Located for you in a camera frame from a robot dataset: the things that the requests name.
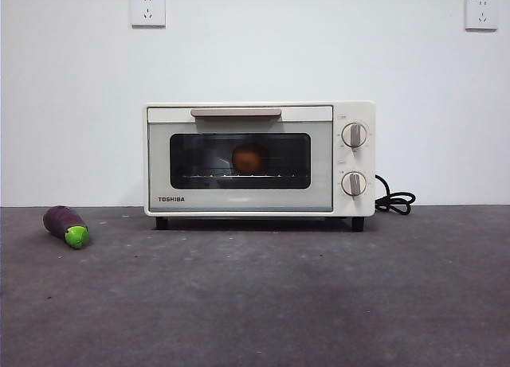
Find brown potato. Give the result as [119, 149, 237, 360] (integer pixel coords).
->
[232, 143, 264, 174]

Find beige oven knob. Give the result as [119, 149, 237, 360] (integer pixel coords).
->
[342, 122, 368, 149]
[340, 170, 367, 197]

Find white Toshiba toaster oven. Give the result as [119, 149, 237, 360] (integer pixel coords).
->
[143, 100, 376, 232]

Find purple eggplant with green cap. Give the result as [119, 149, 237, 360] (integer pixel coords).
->
[42, 205, 91, 250]

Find metal oven wire rack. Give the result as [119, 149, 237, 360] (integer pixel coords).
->
[181, 173, 300, 180]

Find black oven power cable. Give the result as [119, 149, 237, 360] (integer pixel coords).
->
[373, 173, 418, 217]

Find white wall socket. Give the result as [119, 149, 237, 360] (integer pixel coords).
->
[131, 0, 167, 29]
[464, 0, 499, 32]

